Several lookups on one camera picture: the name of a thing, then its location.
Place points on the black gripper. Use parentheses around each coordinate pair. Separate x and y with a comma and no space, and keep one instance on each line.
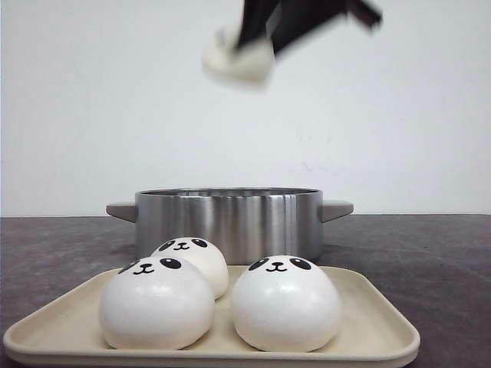
(285,22)

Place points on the panda bun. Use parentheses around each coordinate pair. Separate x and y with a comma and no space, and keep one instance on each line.
(285,303)
(204,255)
(156,303)
(250,64)

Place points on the stainless steel pot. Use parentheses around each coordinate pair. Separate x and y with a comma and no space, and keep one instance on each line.
(245,224)

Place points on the beige plastic tray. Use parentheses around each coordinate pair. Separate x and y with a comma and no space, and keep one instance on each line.
(67,333)

